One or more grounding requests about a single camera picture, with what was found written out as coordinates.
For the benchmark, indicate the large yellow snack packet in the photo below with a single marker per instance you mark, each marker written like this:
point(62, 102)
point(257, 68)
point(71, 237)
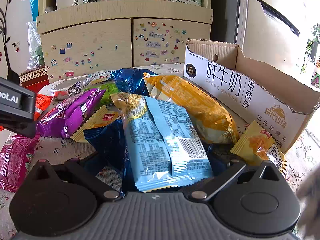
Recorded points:
point(200, 105)

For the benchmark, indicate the person's right forearm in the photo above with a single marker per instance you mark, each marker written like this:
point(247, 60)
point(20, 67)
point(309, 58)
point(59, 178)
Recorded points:
point(310, 200)

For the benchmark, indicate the light blue snack packet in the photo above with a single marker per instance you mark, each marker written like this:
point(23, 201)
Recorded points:
point(155, 142)

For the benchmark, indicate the clear plastic wrapper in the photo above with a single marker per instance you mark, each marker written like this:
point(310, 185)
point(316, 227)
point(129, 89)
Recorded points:
point(70, 86)

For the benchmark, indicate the dark blue snack packet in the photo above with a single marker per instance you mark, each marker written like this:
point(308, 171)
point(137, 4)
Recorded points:
point(107, 142)

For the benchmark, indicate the clear plastic bag of greens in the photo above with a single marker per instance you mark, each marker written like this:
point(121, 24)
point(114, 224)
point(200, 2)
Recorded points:
point(35, 50)

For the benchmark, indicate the white and blue snack packet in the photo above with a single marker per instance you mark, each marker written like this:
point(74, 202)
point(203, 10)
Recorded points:
point(102, 76)

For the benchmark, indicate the wooden cabinet with stickers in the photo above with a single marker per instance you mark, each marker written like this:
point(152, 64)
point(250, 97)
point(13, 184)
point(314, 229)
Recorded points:
point(100, 42)

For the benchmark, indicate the green potted plants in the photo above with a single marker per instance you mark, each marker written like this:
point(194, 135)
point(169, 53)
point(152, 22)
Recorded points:
point(313, 42)

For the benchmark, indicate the floral tablecloth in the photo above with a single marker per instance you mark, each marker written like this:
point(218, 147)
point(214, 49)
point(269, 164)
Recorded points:
point(62, 150)

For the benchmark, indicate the orange-red snack packet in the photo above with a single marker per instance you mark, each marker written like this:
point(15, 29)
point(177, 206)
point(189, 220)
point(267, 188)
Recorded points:
point(42, 105)

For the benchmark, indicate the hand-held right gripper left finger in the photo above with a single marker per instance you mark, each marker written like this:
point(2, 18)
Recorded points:
point(87, 177)

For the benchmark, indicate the shiny blue foil snack packet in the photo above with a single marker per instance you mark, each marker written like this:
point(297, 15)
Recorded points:
point(130, 80)

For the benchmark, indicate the white printed cardboard box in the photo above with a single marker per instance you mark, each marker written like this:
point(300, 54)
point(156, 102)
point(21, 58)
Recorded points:
point(225, 80)

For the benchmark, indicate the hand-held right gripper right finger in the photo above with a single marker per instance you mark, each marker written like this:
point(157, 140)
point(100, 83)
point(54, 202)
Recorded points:
point(220, 180)

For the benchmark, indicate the small yellow snack packet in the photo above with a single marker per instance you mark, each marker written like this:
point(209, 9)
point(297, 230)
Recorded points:
point(255, 142)
point(92, 127)

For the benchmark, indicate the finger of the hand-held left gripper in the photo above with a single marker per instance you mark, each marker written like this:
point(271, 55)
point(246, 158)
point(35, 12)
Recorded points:
point(27, 130)

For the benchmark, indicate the red patterned carton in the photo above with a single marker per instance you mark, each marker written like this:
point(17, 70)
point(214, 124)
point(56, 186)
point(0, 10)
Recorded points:
point(35, 80)

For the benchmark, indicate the magenta pink snack packet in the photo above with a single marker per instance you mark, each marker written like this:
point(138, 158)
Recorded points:
point(15, 162)

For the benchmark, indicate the green snack packet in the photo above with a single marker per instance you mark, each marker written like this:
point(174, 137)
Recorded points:
point(105, 90)

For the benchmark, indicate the purple snack packet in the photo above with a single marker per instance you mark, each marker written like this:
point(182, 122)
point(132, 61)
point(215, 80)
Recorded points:
point(67, 115)

